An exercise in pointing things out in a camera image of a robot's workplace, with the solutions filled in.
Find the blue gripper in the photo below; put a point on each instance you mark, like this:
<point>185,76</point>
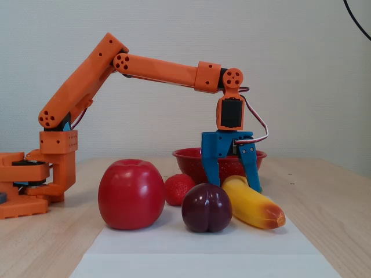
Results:
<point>218,139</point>

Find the dark purple toy plum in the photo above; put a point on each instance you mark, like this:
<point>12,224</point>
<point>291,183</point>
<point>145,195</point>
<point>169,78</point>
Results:
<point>207,208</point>

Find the orange robot base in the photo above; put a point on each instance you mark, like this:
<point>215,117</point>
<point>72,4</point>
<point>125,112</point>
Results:
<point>20,207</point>

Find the red toy apple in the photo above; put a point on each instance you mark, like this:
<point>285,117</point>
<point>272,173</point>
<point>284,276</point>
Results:
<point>130,194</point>

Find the red toy strawberry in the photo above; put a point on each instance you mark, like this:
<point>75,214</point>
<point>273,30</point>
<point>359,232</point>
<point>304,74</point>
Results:
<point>178,188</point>

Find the yellow toy banana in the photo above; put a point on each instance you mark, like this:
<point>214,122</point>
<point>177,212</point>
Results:
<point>249,202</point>

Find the red speckled enamel bowl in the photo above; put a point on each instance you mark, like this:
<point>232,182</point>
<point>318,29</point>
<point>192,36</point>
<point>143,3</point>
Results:
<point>188,165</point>

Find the white paper sheet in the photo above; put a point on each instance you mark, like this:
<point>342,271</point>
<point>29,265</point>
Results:
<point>188,255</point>

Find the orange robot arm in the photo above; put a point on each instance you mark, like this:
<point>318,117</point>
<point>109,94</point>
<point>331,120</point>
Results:
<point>72,87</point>

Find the dark blue clamp piece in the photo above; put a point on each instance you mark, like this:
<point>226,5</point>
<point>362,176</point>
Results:
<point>2,197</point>

